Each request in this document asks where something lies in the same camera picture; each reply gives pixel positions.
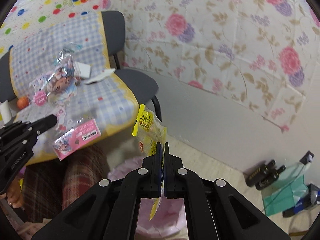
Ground blue checkered chair cloth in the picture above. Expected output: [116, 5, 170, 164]
[9, 12, 138, 164]

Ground clear crushed plastic bottle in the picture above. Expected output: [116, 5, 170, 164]
[54, 42, 82, 69]

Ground green paper bag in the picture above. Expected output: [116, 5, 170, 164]
[261, 162, 311, 216]

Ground pink cartoon snack bag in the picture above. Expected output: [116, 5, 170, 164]
[28, 65, 102, 161]

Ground blue plastic bottle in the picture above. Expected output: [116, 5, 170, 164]
[282, 184, 320, 218]

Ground pink trash bin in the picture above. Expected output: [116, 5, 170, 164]
[107, 155, 188, 238]

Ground person left hand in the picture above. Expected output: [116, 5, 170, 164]
[0, 178, 23, 209]

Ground white tissue roll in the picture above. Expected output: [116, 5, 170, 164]
[0, 100, 12, 124]

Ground black wall plug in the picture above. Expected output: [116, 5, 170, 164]
[300, 151, 315, 165]

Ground yellow snack wrapper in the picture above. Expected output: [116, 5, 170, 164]
[131, 103, 168, 221]

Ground grey office chair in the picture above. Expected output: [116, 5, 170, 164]
[1, 11, 162, 120]

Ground white foam block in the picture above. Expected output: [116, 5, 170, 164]
[74, 62, 91, 79]

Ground white paper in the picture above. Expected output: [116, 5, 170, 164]
[83, 68, 116, 85]

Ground red apple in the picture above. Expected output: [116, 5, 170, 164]
[17, 96, 30, 110]

